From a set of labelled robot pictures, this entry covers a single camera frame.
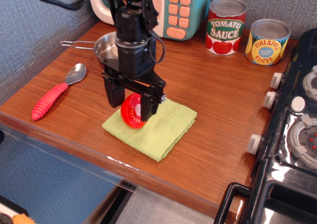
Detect red toy tomato half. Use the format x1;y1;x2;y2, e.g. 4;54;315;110
120;93;145;129

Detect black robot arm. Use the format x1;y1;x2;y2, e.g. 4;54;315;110
101;0;166;122

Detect tomato sauce can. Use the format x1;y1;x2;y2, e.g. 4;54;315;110
205;0;247;56

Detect orange plush object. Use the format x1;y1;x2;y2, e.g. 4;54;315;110
12;214;35;224

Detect toy microwave teal and pink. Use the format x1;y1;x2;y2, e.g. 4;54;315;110
91;0;211;43

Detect green folded cloth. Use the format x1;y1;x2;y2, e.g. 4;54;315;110
102;99;197;162

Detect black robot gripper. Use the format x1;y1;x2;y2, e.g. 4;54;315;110
101;37;166;122

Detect black toy stove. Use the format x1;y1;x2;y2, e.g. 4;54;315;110
214;29;317;224

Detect small steel pot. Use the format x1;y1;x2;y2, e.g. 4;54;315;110
60;32;118;60

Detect red handled metal spoon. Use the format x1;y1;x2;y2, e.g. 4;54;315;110
31;63;86;120

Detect pineapple slices can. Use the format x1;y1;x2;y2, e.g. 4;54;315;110
245;18;291;66

